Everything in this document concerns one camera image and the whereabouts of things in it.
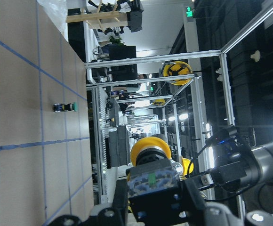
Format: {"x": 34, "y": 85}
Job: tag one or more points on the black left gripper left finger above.
{"x": 120, "y": 204}

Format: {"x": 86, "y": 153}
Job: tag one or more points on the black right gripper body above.
{"x": 235, "y": 169}

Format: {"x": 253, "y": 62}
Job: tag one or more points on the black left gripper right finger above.
{"x": 192, "y": 200}

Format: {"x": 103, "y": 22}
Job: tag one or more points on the yellow push button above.
{"x": 153, "y": 169}

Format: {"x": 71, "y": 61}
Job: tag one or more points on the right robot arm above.
{"x": 264, "y": 163}

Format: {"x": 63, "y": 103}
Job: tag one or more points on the green push button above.
{"x": 61, "y": 107}

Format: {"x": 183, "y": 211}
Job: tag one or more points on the yellow hard hat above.
{"x": 177, "y": 68}

